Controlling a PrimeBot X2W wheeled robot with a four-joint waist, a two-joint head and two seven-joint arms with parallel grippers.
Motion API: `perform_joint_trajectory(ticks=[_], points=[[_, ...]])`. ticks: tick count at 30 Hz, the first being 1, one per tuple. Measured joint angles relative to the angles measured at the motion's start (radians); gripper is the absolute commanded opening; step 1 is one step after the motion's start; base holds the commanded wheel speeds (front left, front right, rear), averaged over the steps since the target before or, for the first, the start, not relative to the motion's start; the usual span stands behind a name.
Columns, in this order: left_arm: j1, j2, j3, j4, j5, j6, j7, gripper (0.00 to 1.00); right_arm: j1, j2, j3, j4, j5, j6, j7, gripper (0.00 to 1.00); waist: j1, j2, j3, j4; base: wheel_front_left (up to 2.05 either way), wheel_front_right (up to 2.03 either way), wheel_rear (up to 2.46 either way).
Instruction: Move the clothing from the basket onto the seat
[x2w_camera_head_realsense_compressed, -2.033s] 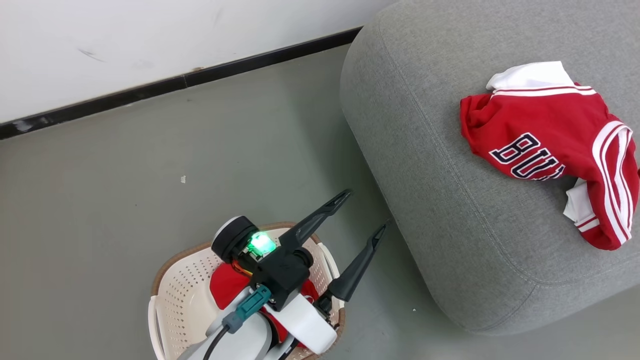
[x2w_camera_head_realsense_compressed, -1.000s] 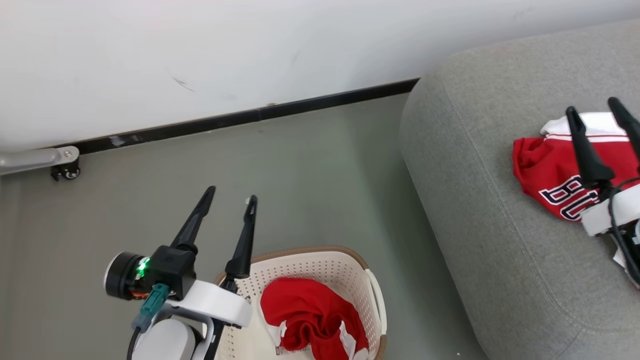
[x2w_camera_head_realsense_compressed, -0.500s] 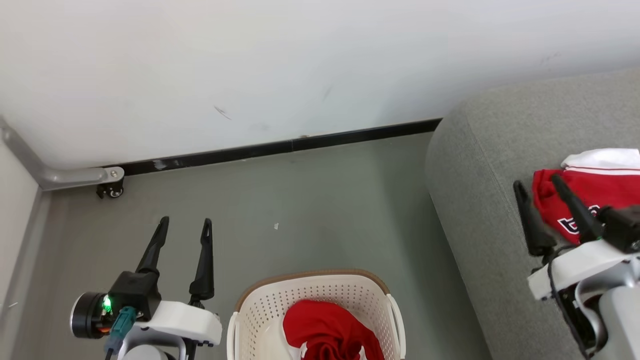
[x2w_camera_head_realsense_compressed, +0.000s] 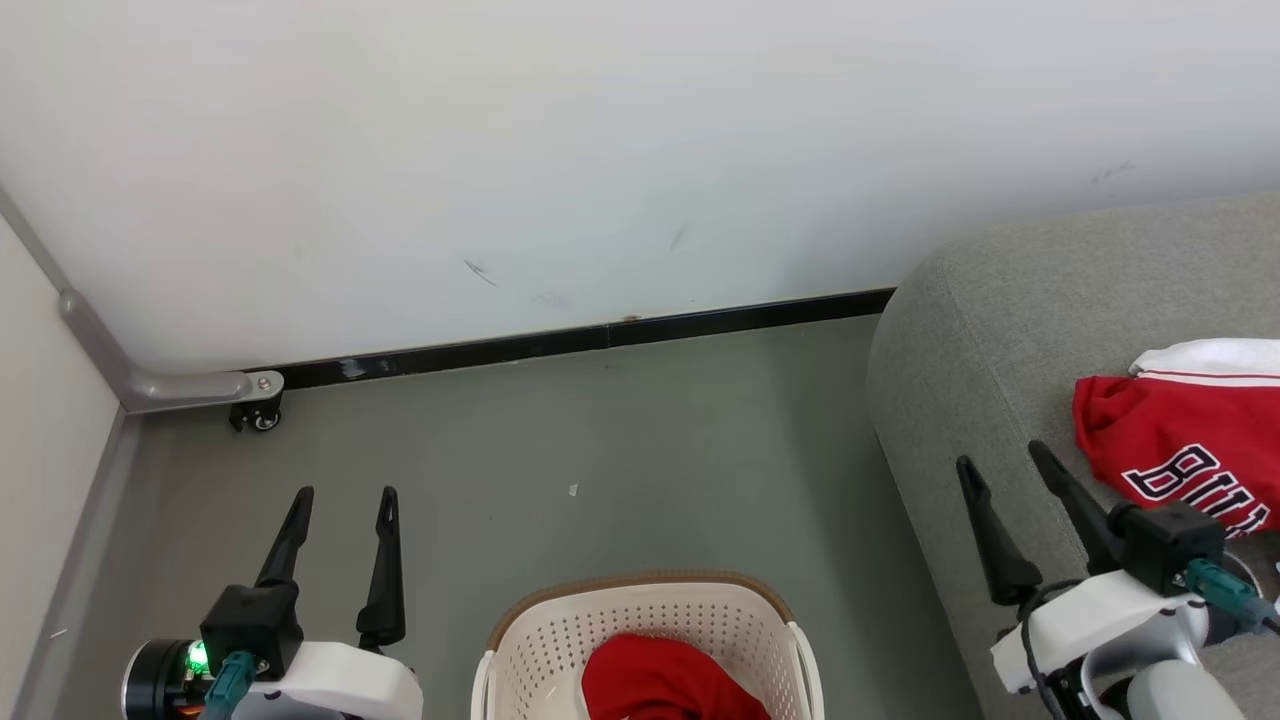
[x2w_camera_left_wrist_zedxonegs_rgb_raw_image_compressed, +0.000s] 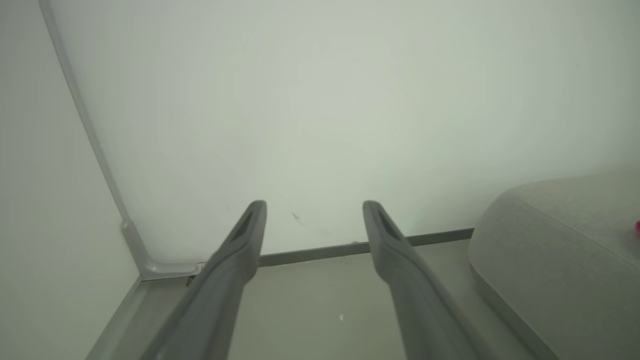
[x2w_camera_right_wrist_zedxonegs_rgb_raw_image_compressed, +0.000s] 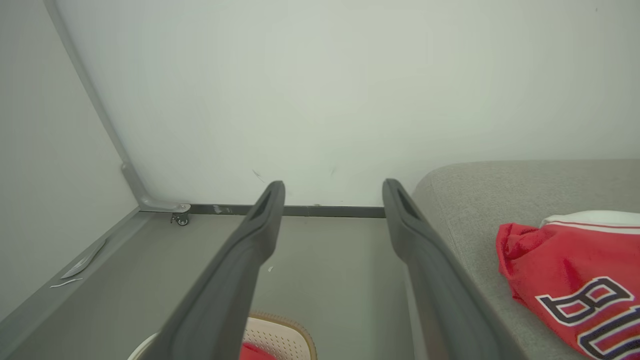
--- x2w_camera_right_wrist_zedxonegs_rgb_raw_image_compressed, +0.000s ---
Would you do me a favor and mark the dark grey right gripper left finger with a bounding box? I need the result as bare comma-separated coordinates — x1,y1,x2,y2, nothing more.
137,180,286,360

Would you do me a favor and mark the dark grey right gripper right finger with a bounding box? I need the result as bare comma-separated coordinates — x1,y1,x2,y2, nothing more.
382,178,527,360

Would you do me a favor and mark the red garment with white stripes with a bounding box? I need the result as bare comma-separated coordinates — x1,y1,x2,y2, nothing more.
239,342,276,360

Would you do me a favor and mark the red jersey with lettering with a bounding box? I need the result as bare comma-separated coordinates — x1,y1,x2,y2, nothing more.
496,210,640,360

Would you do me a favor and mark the cream perforated laundry basket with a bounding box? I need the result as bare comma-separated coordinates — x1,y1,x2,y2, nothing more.
127,311,319,360

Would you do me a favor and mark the grey fabric sofa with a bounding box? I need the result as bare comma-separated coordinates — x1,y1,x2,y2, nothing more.
406,159,640,360

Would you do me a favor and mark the black baseboard strip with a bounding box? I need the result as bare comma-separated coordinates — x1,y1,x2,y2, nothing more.
190,203,386,219

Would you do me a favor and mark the peeled grey tape strip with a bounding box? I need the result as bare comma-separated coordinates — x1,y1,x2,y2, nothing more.
60,237,107,280

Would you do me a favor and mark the grey skirting strip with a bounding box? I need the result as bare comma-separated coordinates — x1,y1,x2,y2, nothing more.
0,207,142,346

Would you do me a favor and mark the grey metal partition frame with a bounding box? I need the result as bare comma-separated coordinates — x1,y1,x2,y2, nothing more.
42,0,192,215

